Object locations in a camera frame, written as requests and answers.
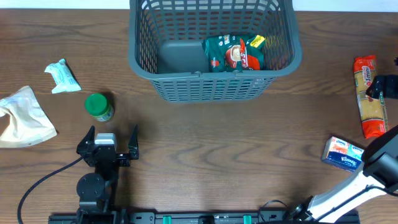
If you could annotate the blue Kleenex tissue pack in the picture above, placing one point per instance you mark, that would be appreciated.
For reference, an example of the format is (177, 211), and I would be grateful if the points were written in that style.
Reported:
(342, 154)

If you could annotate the red spaghetti pasta packet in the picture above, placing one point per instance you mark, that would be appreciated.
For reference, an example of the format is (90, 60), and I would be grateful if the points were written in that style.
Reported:
(372, 111)

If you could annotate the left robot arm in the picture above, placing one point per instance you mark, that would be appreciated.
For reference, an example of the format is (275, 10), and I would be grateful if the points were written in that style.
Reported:
(97, 190)

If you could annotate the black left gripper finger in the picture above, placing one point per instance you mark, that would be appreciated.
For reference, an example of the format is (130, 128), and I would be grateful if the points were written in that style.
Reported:
(133, 145)
(85, 143)

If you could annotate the grey plastic slotted basket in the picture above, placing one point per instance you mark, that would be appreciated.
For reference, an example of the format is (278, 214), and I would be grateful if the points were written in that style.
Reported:
(165, 46)

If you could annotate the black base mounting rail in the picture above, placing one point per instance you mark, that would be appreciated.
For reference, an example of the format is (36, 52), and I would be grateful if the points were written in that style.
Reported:
(270, 216)

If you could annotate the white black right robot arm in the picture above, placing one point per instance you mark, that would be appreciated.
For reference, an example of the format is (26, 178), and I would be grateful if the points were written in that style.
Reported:
(374, 169)

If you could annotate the green coffee sachet bag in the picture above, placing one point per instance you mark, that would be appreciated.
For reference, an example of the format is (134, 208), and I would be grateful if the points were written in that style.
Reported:
(228, 53)

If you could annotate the green lid glass jar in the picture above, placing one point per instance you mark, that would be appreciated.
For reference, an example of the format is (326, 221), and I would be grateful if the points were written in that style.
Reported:
(98, 106)

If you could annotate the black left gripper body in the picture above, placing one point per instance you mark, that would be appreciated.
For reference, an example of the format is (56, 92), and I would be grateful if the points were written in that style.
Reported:
(124, 160)

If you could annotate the small white mint packet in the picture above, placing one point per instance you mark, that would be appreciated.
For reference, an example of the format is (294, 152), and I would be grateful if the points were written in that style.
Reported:
(63, 78)

